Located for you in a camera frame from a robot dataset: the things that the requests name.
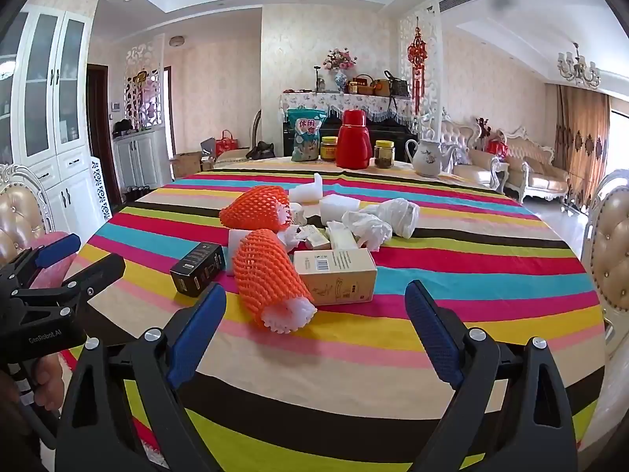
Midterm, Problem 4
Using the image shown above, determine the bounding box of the cream carved sofa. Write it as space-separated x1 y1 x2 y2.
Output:
496 127 571 202

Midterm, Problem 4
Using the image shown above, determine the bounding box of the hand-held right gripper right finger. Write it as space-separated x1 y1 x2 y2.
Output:
404 279 578 472

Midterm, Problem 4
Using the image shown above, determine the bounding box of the cream carved armchair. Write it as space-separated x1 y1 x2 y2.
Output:
432 108 509 192

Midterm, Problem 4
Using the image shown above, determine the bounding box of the beige carton box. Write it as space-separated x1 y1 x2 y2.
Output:
293 248 377 306

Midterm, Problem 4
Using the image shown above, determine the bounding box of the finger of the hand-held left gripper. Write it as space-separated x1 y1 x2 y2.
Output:
12 234 82 281
15 254 126 316

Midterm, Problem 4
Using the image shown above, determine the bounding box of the red thermos jug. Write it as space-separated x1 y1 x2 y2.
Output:
336 109 375 169

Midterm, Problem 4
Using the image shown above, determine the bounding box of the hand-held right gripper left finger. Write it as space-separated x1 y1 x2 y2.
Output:
55 282 228 472

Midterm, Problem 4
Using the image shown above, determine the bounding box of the white shoe cabinet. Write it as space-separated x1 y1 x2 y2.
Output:
112 130 173 202

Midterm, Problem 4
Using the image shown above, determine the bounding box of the cream tufted leather chair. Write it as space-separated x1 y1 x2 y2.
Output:
0 163 55 266
580 170 629 355

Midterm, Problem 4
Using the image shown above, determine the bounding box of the cardboard box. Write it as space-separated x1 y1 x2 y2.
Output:
171 152 203 178

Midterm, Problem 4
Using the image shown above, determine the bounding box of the dark content glass jar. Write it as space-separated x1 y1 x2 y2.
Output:
374 140 396 168

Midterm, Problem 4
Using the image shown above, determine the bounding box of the white patterned floor appliance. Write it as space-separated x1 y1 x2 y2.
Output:
90 158 111 222

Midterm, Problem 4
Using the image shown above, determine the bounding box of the white ceramic pitcher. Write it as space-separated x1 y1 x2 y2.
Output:
405 130 460 178

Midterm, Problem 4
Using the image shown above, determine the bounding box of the white carved screen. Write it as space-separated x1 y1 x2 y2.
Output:
123 34 165 131

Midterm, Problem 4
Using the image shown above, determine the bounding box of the dark handbag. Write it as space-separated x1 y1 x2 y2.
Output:
383 70 410 98

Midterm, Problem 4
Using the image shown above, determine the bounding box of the striped colourful tablecloth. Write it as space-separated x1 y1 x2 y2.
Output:
64 157 607 472

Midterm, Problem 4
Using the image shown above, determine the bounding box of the brown patterned curtain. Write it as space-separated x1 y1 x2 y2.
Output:
554 83 611 207

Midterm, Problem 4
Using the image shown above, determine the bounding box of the white foam net sleeve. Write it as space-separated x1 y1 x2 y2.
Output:
260 295 318 331

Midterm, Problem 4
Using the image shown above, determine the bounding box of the black piano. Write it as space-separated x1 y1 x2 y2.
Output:
282 118 418 158

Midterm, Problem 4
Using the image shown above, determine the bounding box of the white paper packet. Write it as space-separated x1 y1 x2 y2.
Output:
326 220 362 251

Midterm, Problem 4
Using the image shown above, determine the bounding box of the chandelier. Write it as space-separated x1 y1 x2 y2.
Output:
557 42 601 90

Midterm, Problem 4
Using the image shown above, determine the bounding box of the white tissue paper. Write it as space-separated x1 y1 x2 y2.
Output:
366 198 421 239

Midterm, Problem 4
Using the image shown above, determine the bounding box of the white cushioned chair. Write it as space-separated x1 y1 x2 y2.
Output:
216 108 263 164

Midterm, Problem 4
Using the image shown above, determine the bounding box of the small beige box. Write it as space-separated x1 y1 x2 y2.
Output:
297 225 331 251

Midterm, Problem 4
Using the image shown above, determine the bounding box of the white display cabinet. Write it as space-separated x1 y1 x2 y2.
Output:
0 5 106 237

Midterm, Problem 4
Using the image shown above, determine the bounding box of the orange foam net sleeve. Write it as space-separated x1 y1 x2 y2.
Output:
232 229 315 328
219 186 292 233

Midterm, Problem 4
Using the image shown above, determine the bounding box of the red knot ornament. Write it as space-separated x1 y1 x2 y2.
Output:
407 18 427 115

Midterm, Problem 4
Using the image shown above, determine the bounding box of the teal snack bag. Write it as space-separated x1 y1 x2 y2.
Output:
287 108 327 163

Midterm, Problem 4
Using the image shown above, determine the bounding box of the red gift bag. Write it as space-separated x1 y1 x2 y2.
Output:
215 130 237 157

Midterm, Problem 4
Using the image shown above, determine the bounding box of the person's left hand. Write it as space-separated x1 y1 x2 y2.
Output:
20 354 67 406

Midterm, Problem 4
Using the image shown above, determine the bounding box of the black carton box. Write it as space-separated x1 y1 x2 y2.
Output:
170 242 226 298

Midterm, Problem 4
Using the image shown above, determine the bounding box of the notched white foam piece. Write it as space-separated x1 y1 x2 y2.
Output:
289 173 324 203

